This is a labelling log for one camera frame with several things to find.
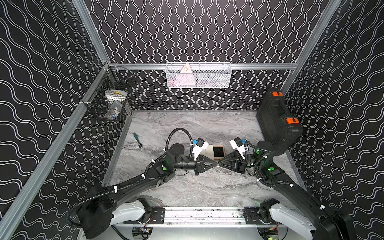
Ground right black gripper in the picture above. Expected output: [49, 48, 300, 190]
[218, 150, 263, 176]

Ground tan jewelry box drawer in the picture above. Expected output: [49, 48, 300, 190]
[213, 145, 226, 161]

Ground white jewelry box sleeve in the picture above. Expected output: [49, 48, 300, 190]
[204, 145, 215, 160]

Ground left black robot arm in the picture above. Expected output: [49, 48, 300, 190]
[66, 128, 218, 239]

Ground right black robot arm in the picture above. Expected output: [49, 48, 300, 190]
[218, 138, 357, 240]

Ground black plastic tool case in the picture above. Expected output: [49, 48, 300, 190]
[257, 88, 304, 156]

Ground pink triangular card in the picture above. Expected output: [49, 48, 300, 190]
[174, 63, 196, 87]

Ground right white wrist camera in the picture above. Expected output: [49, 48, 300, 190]
[230, 137, 246, 159]

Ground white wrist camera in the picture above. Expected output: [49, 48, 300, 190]
[192, 138, 209, 161]
[230, 137, 246, 159]

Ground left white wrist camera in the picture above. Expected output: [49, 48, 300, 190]
[192, 138, 209, 161]

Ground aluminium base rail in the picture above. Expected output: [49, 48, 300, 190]
[107, 202, 315, 229]

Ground green handled screwdriver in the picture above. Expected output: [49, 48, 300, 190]
[134, 133, 143, 149]

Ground white wire wall basket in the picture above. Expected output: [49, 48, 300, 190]
[165, 62, 233, 89]

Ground black wire mesh basket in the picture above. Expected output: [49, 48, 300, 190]
[86, 66, 138, 122]

